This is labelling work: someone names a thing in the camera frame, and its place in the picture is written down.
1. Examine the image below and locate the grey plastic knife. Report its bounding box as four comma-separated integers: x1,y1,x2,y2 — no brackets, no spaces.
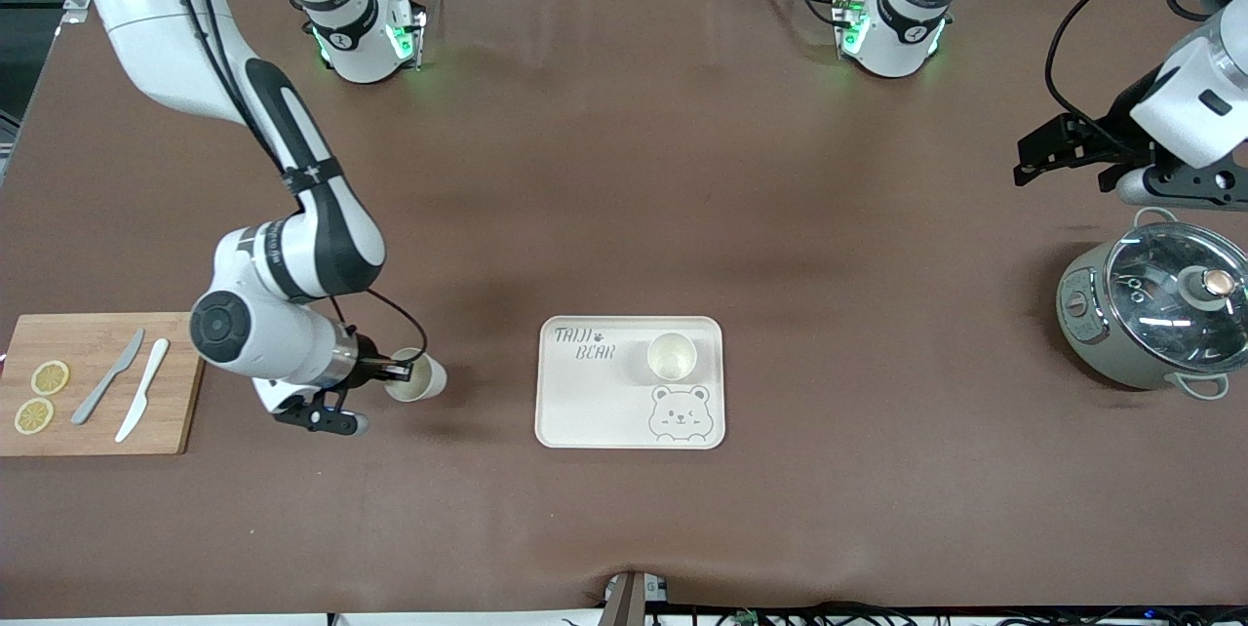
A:
71,329,146,426

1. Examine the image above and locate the glass pot lid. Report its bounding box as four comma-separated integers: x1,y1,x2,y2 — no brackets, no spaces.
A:
1105,224,1248,375

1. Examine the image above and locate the white plastic knife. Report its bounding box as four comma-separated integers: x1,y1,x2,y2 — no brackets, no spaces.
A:
115,338,170,444

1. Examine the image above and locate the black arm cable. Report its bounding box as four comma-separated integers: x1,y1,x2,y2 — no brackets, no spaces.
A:
161,0,430,383
1045,0,1229,154

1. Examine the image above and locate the brown table cover sheet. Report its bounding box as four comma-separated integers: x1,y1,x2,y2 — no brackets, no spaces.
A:
0,0,1248,619

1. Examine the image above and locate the beige bear print tray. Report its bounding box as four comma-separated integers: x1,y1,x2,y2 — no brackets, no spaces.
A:
534,316,726,450

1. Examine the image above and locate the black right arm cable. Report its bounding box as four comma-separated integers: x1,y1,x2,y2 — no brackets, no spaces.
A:
161,0,430,383

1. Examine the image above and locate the wooden cutting board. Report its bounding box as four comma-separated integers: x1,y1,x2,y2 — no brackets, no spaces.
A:
0,312,211,456

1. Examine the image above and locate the white IKEA cup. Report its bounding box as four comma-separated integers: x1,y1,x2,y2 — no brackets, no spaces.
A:
384,347,448,403
647,332,698,383

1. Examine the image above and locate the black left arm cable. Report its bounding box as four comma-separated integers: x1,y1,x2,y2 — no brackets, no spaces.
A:
1045,0,1229,154

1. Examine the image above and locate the grey electric cooking pot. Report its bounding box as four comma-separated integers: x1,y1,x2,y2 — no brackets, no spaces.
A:
1056,207,1248,402

